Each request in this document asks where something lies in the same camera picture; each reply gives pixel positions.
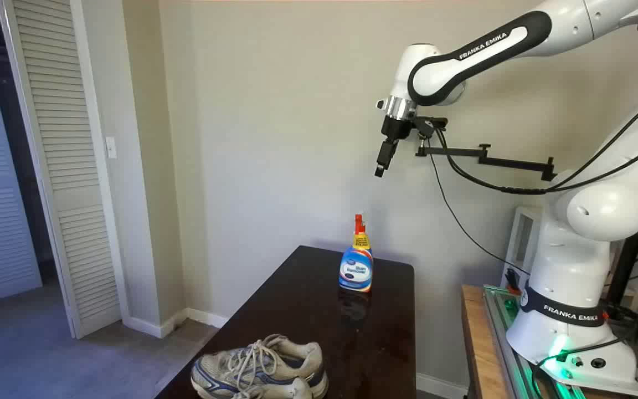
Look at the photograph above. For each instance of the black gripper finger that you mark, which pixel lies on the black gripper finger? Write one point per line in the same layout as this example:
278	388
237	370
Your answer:
391	155
381	158

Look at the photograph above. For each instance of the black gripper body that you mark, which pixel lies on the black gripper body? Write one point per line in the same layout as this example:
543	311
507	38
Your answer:
398	129

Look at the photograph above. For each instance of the blue spray bottle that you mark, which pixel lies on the blue spray bottle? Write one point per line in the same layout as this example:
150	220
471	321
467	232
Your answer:
355	269

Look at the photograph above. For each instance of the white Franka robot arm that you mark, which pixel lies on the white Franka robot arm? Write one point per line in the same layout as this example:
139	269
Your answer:
608	207

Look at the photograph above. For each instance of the white boxy appliance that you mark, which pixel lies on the white boxy appliance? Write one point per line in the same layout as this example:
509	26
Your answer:
521	235

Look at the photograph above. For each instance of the white grey running sneaker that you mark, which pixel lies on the white grey running sneaker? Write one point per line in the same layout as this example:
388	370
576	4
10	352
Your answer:
299	354
223	373

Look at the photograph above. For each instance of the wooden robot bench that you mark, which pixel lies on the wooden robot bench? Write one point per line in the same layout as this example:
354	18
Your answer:
482	345

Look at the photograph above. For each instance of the black tripod pole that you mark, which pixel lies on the black tripod pole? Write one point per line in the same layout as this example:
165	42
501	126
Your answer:
632	257

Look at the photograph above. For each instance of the white louvered closet door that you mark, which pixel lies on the white louvered closet door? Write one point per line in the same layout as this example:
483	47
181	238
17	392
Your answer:
61	185

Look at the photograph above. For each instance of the black mounted stereo camera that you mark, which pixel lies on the black mounted stereo camera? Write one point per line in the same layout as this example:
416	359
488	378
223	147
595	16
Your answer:
432	123

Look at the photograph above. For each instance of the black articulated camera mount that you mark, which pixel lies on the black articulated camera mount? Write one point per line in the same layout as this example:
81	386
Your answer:
511	161

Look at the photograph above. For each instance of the aluminium rail with green light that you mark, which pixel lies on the aluminium rail with green light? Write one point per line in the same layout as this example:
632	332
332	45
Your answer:
511	361

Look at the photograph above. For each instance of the white light switch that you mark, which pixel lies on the white light switch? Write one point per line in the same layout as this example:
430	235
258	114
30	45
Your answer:
111	147

